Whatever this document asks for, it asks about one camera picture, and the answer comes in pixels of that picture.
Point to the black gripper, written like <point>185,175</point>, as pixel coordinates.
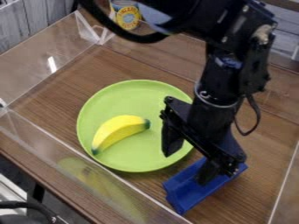
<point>201,123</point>

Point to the blue plastic block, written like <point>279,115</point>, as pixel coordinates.
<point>184,193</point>

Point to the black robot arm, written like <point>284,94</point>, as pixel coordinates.
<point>236,28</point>

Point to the green round plate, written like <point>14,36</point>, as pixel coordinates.
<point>132,97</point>

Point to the yellow toy banana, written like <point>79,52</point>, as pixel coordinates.
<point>115,129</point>

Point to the yellow labelled tin can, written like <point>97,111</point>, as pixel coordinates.
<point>127,14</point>

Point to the clear acrylic enclosure wall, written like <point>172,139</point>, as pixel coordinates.
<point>57,68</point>

